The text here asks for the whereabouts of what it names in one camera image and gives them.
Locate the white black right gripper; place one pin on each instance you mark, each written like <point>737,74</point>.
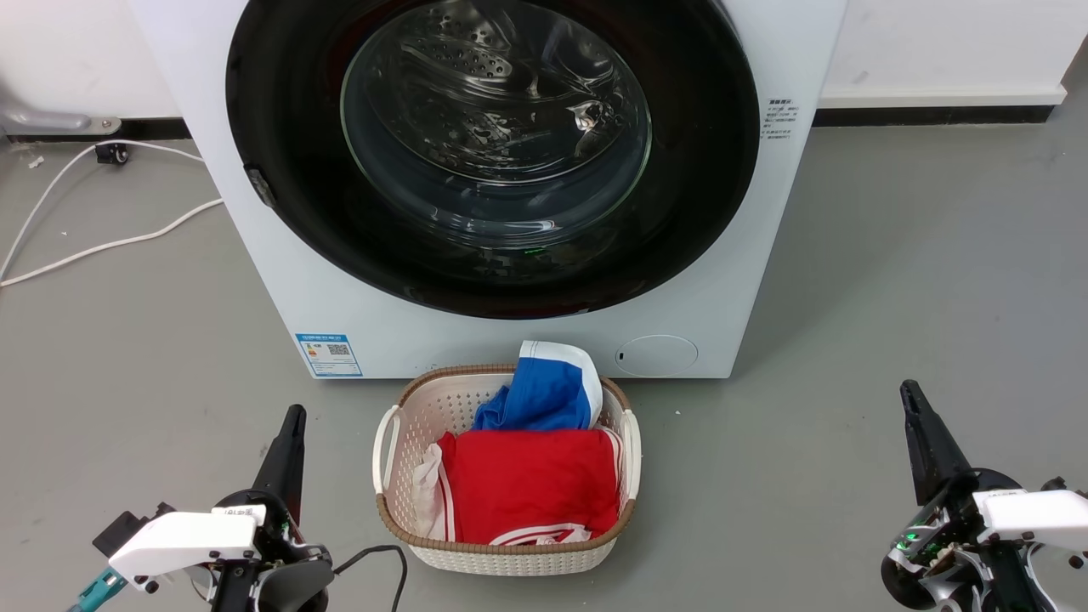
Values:
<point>1033,518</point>

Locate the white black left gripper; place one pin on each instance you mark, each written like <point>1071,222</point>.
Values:
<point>187,540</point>

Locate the white front-load washing machine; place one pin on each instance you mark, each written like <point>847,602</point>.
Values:
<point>748,280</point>

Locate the black round glass washer door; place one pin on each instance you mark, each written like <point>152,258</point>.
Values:
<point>705,170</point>

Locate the blue energy label sticker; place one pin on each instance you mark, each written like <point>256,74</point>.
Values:
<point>328,354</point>

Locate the cream perforated laundry basket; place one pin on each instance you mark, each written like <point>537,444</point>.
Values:
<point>408,425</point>

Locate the red garment with white stripes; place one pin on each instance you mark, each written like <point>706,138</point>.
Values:
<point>527,484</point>

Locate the blue and white garment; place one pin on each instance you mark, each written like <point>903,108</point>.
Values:
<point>540,395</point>

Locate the round white filter cover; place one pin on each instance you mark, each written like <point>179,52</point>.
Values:
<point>656,355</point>

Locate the white warning text sticker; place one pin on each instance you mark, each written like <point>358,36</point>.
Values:
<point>780,119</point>

